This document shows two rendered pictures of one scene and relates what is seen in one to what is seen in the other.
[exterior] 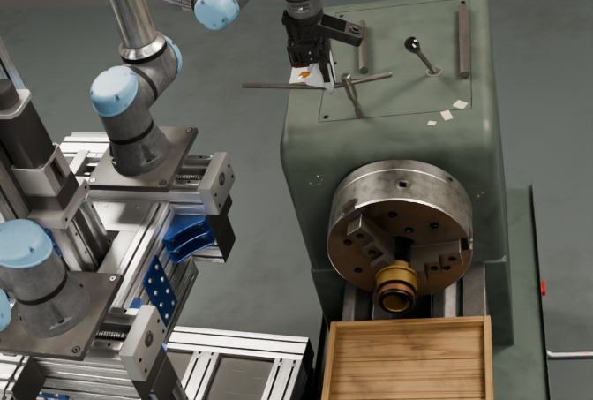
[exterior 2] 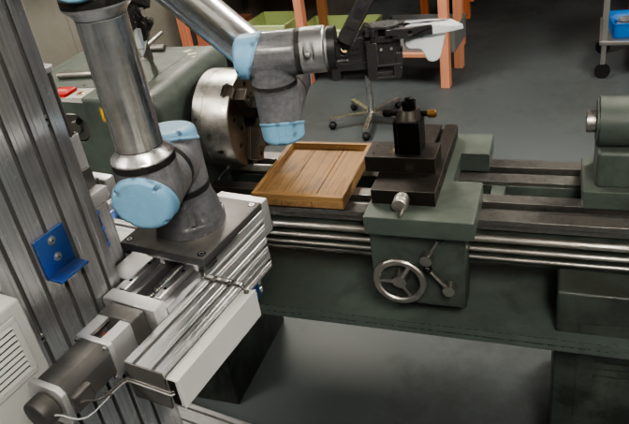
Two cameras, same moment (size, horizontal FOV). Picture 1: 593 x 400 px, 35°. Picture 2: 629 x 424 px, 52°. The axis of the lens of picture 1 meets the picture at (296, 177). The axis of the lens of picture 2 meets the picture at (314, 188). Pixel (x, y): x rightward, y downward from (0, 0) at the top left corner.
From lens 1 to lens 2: 217 cm
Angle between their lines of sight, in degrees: 67
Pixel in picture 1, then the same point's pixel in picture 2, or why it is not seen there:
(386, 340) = (279, 178)
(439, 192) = not seen: hidden behind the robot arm
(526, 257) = not seen: hidden behind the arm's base
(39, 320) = (215, 204)
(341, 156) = (179, 89)
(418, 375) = (314, 168)
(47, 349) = (238, 221)
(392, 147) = (194, 73)
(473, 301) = (269, 155)
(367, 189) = (223, 78)
